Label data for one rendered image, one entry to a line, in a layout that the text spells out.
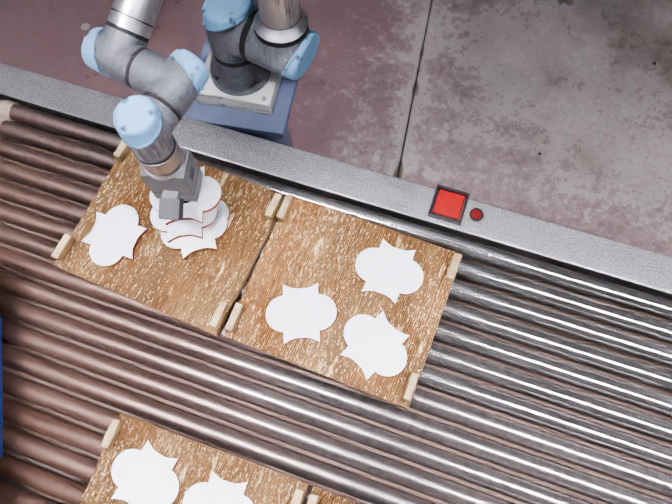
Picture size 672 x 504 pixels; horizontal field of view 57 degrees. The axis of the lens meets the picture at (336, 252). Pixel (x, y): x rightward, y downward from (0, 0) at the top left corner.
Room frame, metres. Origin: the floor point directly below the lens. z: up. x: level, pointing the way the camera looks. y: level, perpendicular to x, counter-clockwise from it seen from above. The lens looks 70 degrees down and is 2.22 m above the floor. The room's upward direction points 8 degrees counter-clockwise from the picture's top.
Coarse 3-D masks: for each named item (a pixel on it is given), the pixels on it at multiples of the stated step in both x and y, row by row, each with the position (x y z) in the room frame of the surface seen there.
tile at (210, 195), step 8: (200, 168) 0.64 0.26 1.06; (208, 184) 0.60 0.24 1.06; (216, 184) 0.60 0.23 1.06; (200, 192) 0.59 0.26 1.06; (208, 192) 0.59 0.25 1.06; (216, 192) 0.58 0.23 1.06; (152, 200) 0.58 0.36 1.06; (200, 200) 0.57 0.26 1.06; (208, 200) 0.57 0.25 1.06; (216, 200) 0.57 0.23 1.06; (184, 208) 0.56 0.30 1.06; (192, 208) 0.55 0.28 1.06; (200, 208) 0.55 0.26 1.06; (208, 208) 0.55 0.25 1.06; (184, 216) 0.54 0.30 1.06; (192, 216) 0.54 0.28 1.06; (200, 216) 0.53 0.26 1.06; (168, 224) 0.53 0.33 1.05
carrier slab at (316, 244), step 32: (288, 224) 0.54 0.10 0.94; (320, 224) 0.53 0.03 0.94; (352, 224) 0.52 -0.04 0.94; (288, 256) 0.47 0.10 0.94; (320, 256) 0.46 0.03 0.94; (352, 256) 0.45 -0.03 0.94; (416, 256) 0.43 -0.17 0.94; (448, 256) 0.42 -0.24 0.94; (256, 288) 0.40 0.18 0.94; (320, 288) 0.39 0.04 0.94; (352, 288) 0.38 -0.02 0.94; (448, 288) 0.35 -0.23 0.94; (256, 320) 0.33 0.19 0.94; (416, 320) 0.29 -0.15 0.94; (288, 352) 0.26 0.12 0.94; (320, 352) 0.25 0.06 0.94; (416, 352) 0.22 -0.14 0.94; (352, 384) 0.18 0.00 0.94; (384, 384) 0.17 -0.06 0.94; (416, 384) 0.16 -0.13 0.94
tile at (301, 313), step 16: (288, 288) 0.39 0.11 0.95; (304, 288) 0.39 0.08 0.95; (272, 304) 0.36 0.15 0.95; (288, 304) 0.36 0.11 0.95; (304, 304) 0.35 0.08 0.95; (320, 304) 0.35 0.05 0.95; (272, 320) 0.33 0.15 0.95; (288, 320) 0.32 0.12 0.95; (304, 320) 0.32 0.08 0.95; (320, 320) 0.31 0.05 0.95; (288, 336) 0.29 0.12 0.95; (304, 336) 0.28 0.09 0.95
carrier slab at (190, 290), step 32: (128, 160) 0.76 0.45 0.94; (128, 192) 0.67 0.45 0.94; (224, 192) 0.64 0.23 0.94; (256, 192) 0.63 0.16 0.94; (256, 224) 0.55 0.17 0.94; (160, 256) 0.51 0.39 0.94; (192, 256) 0.50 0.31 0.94; (224, 256) 0.49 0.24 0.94; (256, 256) 0.48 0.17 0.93; (128, 288) 0.44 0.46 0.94; (160, 288) 0.43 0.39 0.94; (192, 288) 0.42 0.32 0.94; (224, 288) 0.41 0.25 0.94; (192, 320) 0.35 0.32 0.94; (224, 320) 0.34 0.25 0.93
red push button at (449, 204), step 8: (440, 192) 0.57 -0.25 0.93; (448, 192) 0.57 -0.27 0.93; (440, 200) 0.55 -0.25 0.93; (448, 200) 0.55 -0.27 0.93; (456, 200) 0.55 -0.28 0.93; (440, 208) 0.54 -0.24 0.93; (448, 208) 0.53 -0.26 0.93; (456, 208) 0.53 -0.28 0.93; (448, 216) 0.51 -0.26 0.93; (456, 216) 0.51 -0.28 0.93
